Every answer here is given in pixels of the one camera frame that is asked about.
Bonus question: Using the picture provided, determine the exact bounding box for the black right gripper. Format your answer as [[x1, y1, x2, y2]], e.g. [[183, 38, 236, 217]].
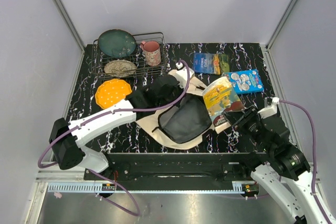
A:
[[221, 104, 274, 153]]

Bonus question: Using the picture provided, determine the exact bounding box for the cream canvas student bag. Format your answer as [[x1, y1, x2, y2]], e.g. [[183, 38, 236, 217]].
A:
[[136, 69, 212, 150]]

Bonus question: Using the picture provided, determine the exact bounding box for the Animal Farm paperback book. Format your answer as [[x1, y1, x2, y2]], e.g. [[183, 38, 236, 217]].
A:
[[193, 52, 230, 75]]

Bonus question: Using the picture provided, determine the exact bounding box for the yellow picture book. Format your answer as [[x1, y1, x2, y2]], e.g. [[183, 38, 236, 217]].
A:
[[202, 77, 245, 134]]

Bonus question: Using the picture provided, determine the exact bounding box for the blue comic book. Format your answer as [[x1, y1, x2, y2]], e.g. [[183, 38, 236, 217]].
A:
[[222, 69, 264, 94]]

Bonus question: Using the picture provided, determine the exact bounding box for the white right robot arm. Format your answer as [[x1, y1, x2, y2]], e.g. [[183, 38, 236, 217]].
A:
[[225, 106, 335, 223]]

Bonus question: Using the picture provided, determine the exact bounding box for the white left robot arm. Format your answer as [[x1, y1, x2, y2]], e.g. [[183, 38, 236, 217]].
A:
[[49, 72, 192, 180]]

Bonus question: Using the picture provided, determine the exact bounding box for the pink patterned mug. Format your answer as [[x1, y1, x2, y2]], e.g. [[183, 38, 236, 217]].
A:
[[140, 41, 161, 67]]

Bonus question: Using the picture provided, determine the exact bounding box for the beige patterned plate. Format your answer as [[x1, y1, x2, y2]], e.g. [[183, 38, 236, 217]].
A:
[[104, 60, 137, 77]]

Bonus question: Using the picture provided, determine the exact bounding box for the orange dotted plate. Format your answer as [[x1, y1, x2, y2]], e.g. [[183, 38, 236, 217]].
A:
[[94, 79, 132, 109]]

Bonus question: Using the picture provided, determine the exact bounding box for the dark green plate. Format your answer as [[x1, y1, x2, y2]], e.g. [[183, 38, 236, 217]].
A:
[[98, 29, 136, 58]]

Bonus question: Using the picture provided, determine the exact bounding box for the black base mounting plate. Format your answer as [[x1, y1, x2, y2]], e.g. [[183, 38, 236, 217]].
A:
[[83, 153, 263, 192]]

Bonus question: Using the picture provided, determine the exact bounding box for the wire dish rack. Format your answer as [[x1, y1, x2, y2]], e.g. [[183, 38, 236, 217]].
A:
[[90, 32, 168, 80]]

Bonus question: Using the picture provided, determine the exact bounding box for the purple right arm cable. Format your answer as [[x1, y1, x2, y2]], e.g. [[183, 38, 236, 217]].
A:
[[217, 99, 333, 224]]

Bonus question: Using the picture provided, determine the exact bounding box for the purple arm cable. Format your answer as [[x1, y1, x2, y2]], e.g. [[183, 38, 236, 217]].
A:
[[217, 99, 333, 224], [38, 60, 191, 217]]

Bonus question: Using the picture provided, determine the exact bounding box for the white cable duct strip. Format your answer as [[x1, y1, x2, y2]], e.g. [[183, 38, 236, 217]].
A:
[[47, 182, 244, 194]]

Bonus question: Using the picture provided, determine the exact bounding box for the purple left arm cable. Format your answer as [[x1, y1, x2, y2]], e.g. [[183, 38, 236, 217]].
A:
[[38, 60, 191, 217]]

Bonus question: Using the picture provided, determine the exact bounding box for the aluminium frame rail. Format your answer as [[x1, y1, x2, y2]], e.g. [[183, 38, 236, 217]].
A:
[[38, 0, 86, 49]]

